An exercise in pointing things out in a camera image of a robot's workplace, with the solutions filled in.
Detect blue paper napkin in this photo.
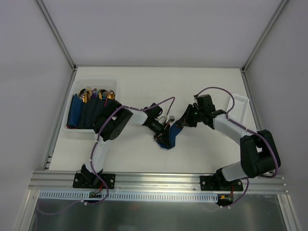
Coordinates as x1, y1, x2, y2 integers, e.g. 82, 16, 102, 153
169, 123, 183, 149

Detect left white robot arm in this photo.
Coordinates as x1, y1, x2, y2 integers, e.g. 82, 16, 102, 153
73, 100, 175, 188

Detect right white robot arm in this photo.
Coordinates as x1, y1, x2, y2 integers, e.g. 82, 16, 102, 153
176, 94, 281, 191

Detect rolled napkin bundles with cutlery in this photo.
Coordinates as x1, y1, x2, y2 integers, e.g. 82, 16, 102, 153
65, 87, 116, 130

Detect white perforated utensil tray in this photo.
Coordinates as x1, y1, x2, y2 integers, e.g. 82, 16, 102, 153
229, 94, 249, 124

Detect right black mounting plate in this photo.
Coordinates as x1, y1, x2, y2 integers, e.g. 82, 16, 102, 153
199, 175, 244, 192

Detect black mounting plate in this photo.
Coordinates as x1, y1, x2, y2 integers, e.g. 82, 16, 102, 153
72, 172, 116, 189
199, 175, 244, 192

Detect white plastic bin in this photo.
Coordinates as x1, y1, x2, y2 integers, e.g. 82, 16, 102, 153
62, 78, 118, 133

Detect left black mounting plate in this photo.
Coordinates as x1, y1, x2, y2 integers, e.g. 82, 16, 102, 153
72, 172, 116, 189

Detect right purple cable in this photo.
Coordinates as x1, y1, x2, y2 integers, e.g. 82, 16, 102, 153
193, 86, 280, 209

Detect purple cable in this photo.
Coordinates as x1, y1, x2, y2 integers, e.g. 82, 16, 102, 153
193, 86, 280, 209
90, 97, 176, 205

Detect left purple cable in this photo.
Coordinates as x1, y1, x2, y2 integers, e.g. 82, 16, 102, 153
90, 97, 176, 205

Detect white slotted cable duct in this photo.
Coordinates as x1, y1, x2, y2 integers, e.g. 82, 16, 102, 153
39, 190, 218, 203

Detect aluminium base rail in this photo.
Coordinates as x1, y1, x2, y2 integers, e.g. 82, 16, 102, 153
28, 171, 290, 194

